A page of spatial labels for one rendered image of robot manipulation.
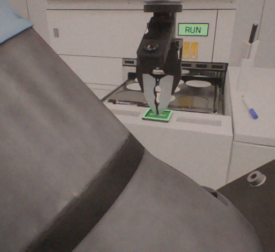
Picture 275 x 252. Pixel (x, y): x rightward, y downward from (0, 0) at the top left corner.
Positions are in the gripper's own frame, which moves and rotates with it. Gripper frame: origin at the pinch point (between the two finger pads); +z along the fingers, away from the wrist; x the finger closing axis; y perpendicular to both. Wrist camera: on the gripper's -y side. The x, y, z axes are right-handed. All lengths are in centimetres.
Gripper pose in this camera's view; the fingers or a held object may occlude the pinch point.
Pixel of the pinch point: (157, 110)
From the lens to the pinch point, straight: 52.0
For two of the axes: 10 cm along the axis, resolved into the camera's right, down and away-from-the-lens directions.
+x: -9.6, -1.1, 2.6
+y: 2.8, -3.7, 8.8
